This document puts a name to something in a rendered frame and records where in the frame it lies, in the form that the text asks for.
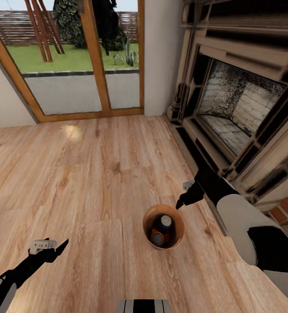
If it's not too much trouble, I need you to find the trash can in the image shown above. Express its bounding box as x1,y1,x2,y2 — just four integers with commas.
142,204,185,250

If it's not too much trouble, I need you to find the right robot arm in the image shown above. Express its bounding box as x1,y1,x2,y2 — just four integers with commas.
176,167,288,298

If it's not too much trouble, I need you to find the can of soda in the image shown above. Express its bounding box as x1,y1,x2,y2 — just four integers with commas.
149,227,170,245
158,215,172,235
148,231,164,247

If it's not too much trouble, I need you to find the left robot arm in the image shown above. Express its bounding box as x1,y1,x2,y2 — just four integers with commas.
0,239,68,313

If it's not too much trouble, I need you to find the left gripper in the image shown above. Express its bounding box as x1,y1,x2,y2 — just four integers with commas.
20,240,68,275

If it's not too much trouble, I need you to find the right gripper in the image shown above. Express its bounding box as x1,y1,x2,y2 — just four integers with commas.
176,187,204,209

